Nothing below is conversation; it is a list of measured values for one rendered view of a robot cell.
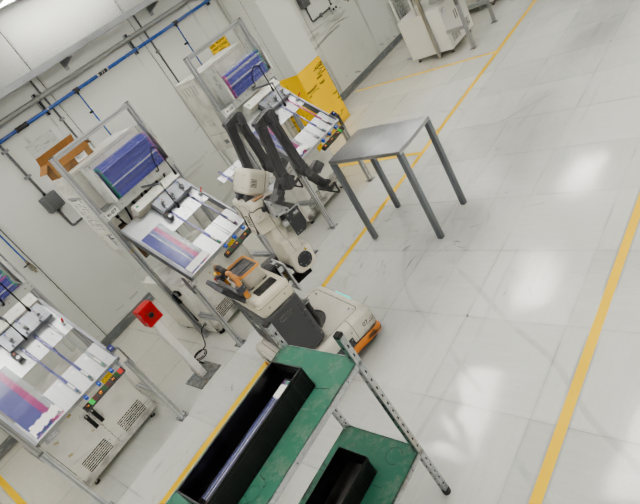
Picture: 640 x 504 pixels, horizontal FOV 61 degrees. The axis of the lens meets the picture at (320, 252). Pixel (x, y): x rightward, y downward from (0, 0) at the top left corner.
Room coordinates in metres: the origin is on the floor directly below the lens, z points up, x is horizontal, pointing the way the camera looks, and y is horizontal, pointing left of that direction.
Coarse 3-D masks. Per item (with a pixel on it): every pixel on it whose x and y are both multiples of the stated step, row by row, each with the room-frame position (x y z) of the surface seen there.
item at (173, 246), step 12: (156, 228) 4.10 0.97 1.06; (168, 228) 4.09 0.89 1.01; (144, 240) 4.02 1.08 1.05; (156, 240) 4.00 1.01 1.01; (168, 240) 3.99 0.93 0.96; (180, 240) 3.98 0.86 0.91; (168, 252) 3.90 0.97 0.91; (180, 252) 3.89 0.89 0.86; (192, 252) 3.88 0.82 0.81; (204, 252) 3.86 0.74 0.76; (180, 264) 3.80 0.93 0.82; (192, 264) 3.79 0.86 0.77
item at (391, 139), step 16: (368, 128) 4.09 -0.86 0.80; (384, 128) 3.89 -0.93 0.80; (400, 128) 3.71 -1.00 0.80; (416, 128) 3.55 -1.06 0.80; (432, 128) 3.62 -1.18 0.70; (352, 144) 3.98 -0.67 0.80; (368, 144) 3.80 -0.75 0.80; (384, 144) 3.62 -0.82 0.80; (400, 144) 3.46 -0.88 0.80; (336, 160) 3.88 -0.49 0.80; (352, 160) 3.75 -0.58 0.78; (400, 160) 3.40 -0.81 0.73; (448, 160) 3.63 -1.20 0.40; (336, 176) 3.96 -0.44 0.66; (384, 176) 4.17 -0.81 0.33; (448, 176) 3.64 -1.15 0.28; (352, 192) 3.94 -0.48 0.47; (416, 192) 3.40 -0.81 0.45; (368, 224) 3.93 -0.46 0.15; (432, 224) 3.40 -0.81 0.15
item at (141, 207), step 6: (168, 174) 4.46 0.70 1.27; (174, 174) 4.46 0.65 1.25; (162, 180) 4.42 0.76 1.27; (168, 180) 4.41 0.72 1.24; (174, 180) 4.42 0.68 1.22; (156, 186) 4.37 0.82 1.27; (168, 186) 4.38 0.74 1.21; (150, 192) 4.32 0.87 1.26; (156, 192) 4.32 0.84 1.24; (162, 192) 4.34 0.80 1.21; (144, 198) 4.28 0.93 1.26; (150, 198) 4.27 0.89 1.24; (138, 204) 4.23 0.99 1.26; (144, 204) 4.23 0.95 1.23; (150, 204) 4.26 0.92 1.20; (132, 210) 4.22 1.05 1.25; (138, 210) 4.18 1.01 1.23; (144, 210) 4.22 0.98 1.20; (138, 216) 4.21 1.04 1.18
